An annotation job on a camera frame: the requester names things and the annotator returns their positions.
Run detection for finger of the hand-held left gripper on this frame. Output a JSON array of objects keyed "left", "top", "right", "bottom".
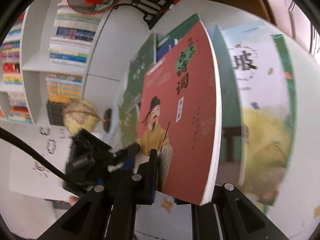
[
  {"left": 107, "top": 156, "right": 134, "bottom": 172},
  {"left": 114, "top": 142, "right": 142, "bottom": 158}
]

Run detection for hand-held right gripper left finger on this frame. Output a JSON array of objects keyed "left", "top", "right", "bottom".
[{"left": 37, "top": 149, "right": 159, "bottom": 240}]

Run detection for black carved fan stand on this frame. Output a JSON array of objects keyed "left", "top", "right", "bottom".
[{"left": 114, "top": 0, "right": 177, "bottom": 30}]

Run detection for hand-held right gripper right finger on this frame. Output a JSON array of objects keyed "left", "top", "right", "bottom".
[{"left": 174, "top": 182, "right": 280, "bottom": 240}]

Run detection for beige desk globe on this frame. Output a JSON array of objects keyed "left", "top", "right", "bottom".
[{"left": 62, "top": 99, "right": 113, "bottom": 137}]

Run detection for stack of black volumes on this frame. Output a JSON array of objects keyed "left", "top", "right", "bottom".
[{"left": 46, "top": 101, "right": 70, "bottom": 126}]

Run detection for stacks of shelved colourful books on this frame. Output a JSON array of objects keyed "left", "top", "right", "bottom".
[{"left": 0, "top": 0, "right": 103, "bottom": 125}]

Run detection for salmon book with robed man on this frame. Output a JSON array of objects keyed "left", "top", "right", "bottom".
[{"left": 137, "top": 20, "right": 223, "bottom": 206}]

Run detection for white bookshelf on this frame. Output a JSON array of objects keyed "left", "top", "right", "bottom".
[{"left": 0, "top": 0, "right": 130, "bottom": 128}]

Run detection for pile of picture books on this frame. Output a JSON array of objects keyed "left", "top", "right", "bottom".
[{"left": 119, "top": 12, "right": 299, "bottom": 207}]

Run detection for white paper with cut-out designs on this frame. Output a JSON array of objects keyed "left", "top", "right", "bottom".
[{"left": 9, "top": 126, "right": 75, "bottom": 202}]

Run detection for reddish wooden cabinet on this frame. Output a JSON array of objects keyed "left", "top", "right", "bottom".
[{"left": 257, "top": 0, "right": 316, "bottom": 55}]

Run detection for patterned blue-grey table mat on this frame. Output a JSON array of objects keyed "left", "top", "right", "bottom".
[{"left": 135, "top": 191, "right": 194, "bottom": 240}]

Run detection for black cable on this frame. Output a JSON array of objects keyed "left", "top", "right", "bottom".
[{"left": 0, "top": 127, "right": 87, "bottom": 194}]

